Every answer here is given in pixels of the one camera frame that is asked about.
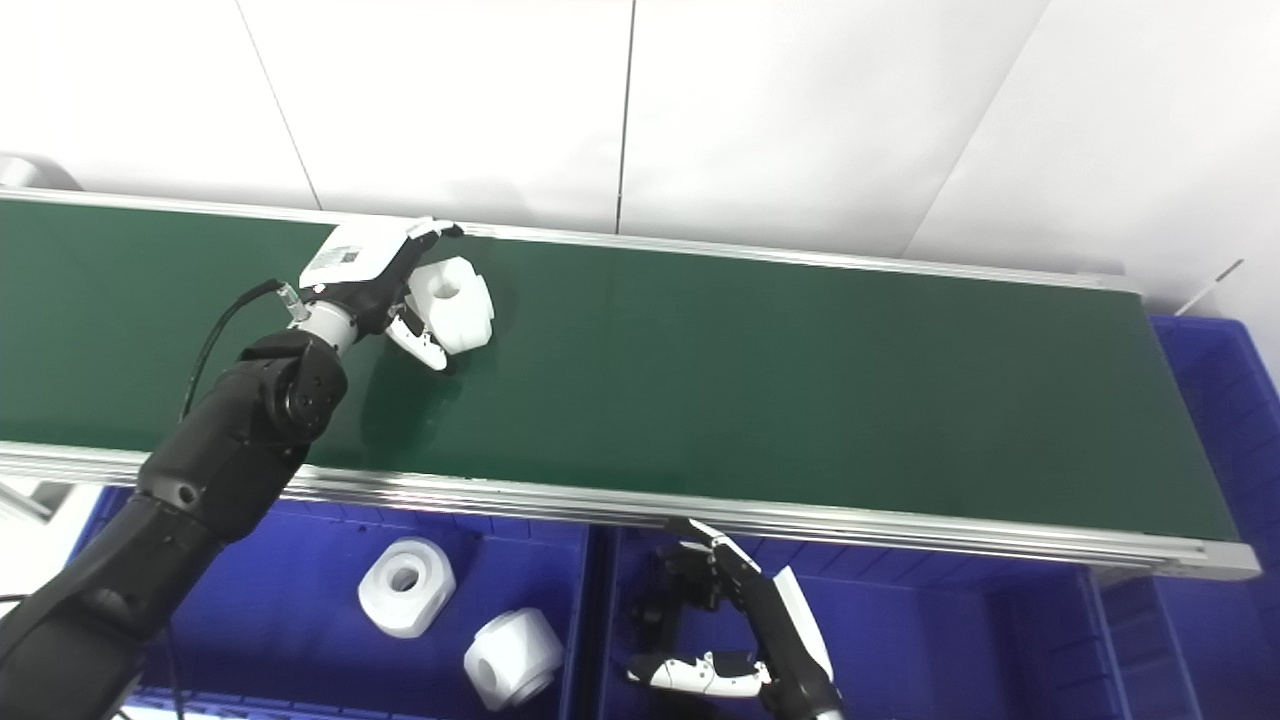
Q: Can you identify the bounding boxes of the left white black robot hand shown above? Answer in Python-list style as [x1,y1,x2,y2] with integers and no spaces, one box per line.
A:
[300,217,466,372]

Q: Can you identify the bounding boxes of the white ring-shaped plastic part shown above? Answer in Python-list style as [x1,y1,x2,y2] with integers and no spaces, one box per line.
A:
[358,538,457,639]
[405,257,496,356]

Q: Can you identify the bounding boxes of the blue plastic bin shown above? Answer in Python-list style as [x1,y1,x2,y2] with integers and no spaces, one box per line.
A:
[590,525,1146,720]
[65,485,596,720]
[1100,315,1280,720]

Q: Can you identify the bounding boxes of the black plastic part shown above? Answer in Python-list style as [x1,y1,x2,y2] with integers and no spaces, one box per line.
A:
[630,548,701,641]

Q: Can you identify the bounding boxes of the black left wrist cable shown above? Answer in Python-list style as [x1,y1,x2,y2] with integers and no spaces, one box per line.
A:
[180,278,309,421]

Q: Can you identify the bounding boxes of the green conveyor belt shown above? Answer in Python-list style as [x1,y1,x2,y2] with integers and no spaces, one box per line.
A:
[0,197,1241,544]
[0,186,1261,581]

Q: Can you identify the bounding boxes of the grey conveyor end housing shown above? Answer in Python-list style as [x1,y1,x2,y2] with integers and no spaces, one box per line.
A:
[0,155,81,193]

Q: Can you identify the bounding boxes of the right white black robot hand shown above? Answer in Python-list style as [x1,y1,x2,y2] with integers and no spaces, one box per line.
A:
[627,518,843,719]

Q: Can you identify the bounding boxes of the thin grey rod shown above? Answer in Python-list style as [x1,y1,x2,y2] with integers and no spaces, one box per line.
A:
[1180,258,1246,318]

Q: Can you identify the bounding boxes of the white tapered plastic part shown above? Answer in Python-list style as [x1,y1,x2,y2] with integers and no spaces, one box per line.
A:
[463,608,564,711]

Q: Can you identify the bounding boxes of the aluminium support profile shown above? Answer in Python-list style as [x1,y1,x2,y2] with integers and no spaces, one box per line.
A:
[0,478,76,523]

